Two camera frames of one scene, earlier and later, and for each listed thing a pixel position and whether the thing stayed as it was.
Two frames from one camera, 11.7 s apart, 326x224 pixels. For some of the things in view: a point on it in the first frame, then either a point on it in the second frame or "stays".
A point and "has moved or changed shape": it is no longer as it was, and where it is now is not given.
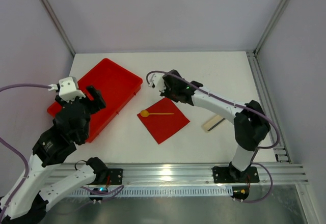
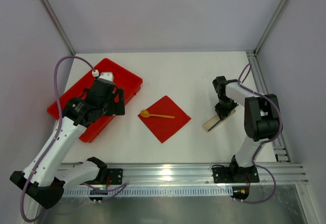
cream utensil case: [211, 122] stays
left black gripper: [83, 102] -> [118, 102]
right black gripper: [168, 87] -> [225, 110]
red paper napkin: [162, 126] stays
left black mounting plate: [115, 175] stays
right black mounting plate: [226, 174] stays
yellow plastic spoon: [145, 113] has moved or changed shape
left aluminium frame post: [53, 16] stays
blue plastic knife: [223, 119] stays
